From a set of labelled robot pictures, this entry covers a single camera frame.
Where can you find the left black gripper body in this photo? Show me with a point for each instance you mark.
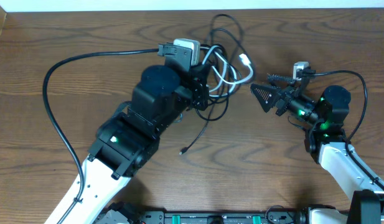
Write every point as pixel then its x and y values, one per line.
pixel 200 99

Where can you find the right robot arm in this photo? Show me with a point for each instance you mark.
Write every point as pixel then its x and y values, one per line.
pixel 330 147

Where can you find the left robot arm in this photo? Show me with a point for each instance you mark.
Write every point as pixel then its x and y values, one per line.
pixel 130 138

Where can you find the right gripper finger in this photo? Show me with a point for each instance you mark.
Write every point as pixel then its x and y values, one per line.
pixel 272 79
pixel 266 95

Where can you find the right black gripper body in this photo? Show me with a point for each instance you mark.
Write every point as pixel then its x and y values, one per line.
pixel 287 94

